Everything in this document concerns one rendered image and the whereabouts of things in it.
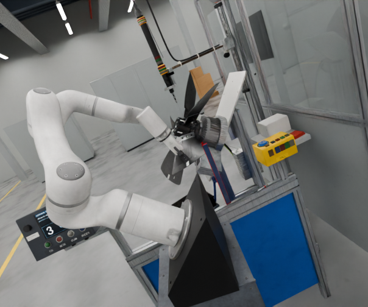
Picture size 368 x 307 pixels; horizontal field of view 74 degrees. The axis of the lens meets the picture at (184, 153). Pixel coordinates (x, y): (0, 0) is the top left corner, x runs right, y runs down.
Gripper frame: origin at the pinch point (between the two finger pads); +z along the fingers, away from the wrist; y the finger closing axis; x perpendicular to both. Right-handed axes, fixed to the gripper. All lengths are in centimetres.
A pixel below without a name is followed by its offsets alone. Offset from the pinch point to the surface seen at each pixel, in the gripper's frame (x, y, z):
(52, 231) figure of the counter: 58, -22, -22
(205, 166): -4.5, 7.5, 14.3
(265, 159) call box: -27.2, -21.0, 18.4
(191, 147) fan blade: -5.9, 7.8, 0.9
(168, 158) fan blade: 10.3, 35.1, 5.5
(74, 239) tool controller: 54, -24, -14
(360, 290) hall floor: -24, -24, 124
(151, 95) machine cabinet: -15, 575, 9
